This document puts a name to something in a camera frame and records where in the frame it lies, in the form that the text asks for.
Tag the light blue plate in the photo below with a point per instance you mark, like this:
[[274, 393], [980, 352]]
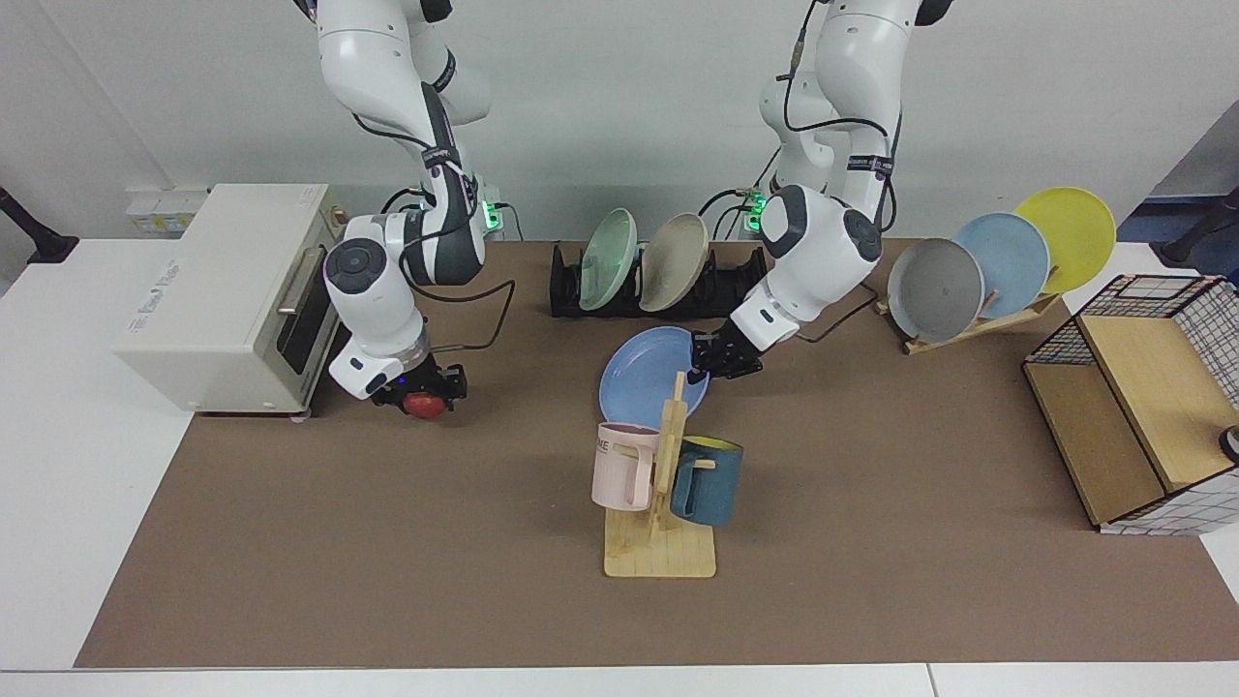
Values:
[[1012, 257]]

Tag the pink cup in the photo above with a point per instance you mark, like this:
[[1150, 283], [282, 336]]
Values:
[[619, 469]]

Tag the pale green plate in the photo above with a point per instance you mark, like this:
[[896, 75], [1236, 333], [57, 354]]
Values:
[[608, 257]]

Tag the small dark round object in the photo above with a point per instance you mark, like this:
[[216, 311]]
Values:
[[1231, 443]]

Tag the black dish rack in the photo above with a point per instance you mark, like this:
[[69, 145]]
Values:
[[736, 286]]

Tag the grey plate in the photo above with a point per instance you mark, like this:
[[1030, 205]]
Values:
[[934, 290]]

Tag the dark blue cup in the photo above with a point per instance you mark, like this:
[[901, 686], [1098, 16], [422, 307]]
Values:
[[711, 489]]

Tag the white wall socket strip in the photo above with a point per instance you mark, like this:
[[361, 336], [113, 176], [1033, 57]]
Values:
[[155, 208]]

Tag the pale toaster oven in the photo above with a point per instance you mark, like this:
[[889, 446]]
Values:
[[213, 300]]

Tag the black stand foot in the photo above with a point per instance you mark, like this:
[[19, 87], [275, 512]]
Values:
[[39, 242]]

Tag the black stand leg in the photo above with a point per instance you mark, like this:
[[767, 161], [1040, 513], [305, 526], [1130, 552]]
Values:
[[1195, 230]]

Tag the red apple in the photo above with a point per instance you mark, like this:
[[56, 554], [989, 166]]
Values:
[[426, 407]]

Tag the wooden cup stand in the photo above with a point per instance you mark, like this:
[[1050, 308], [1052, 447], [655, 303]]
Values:
[[658, 557]]

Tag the brown table cloth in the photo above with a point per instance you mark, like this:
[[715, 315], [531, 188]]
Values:
[[387, 561]]

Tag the yellow plate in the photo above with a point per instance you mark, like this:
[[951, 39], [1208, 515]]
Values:
[[1070, 232]]

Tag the beige plate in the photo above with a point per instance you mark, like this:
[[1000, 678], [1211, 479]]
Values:
[[675, 259]]

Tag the wooden plate rack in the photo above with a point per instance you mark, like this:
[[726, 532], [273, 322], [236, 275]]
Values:
[[968, 332]]

